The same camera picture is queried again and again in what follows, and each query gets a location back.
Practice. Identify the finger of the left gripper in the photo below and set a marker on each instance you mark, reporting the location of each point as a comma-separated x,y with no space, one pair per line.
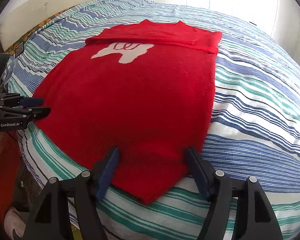
31,102
37,113

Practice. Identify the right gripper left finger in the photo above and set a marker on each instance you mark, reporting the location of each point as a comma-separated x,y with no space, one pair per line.
51,214

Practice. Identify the red knit sweater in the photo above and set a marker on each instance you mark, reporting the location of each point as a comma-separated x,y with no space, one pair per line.
146,88

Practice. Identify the orange red trousers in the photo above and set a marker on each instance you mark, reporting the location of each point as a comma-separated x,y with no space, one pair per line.
9,167

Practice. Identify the black smartphone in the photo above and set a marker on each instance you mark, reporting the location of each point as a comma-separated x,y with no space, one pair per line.
19,49

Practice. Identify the orange floral mattress sheet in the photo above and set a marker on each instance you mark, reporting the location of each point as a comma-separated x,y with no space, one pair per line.
11,50

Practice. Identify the striped blue green bedspread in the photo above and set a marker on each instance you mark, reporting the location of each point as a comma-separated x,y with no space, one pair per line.
255,127

